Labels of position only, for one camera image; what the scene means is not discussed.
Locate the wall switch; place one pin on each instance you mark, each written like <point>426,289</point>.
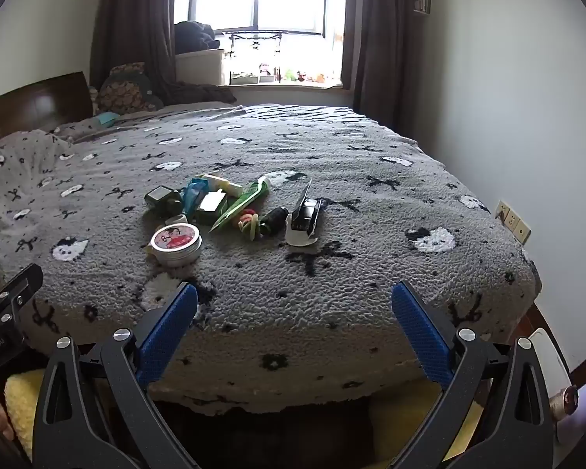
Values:
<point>422,3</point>

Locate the row of small figurines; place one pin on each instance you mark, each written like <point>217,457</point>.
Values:
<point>293,75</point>

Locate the large dark green bottle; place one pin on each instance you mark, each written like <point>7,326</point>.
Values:
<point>162,200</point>

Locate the colourful small toy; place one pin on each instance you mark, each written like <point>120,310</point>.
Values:
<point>249,224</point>

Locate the open black white box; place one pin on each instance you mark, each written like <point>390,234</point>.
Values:
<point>302,222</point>

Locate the round metal tin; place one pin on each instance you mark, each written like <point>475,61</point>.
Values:
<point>175,244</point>

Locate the dark brown curtain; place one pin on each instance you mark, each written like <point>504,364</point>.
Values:
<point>131,19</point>
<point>380,34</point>

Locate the small white jar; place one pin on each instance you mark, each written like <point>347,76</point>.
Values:
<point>175,221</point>

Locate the brown patterned pillow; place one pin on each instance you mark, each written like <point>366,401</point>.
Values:
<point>124,88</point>

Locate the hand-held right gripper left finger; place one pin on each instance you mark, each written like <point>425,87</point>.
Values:
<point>168,332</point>

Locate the small green bottle white label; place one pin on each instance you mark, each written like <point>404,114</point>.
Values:
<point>212,205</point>

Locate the blue wipes packet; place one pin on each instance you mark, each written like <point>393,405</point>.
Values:
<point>194,195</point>

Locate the beige wall socket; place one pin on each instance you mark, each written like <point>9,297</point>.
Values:
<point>503,210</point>
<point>521,231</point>

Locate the grey printed blanket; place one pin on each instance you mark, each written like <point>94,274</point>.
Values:
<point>322,303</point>

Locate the green tube white cap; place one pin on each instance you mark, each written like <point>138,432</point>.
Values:
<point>241,200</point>

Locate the brown wooden headboard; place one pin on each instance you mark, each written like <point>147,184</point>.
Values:
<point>29,107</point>

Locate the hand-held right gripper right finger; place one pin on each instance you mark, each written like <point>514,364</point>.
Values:
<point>420,332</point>

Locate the small clip hanger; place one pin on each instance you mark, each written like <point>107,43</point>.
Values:
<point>256,39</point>

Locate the dark clothing pile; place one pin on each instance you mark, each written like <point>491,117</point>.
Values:
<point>195,36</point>

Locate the white storage box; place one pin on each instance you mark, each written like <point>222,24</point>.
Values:
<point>200,67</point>

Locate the small black bottle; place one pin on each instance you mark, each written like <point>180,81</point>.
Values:
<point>273,219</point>

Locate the teal small item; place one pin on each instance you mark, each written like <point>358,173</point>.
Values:
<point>108,118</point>

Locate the yellow bottle white cap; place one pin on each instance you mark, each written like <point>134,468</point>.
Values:
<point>227,186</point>

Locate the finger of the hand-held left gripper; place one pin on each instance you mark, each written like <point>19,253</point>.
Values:
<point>16,290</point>

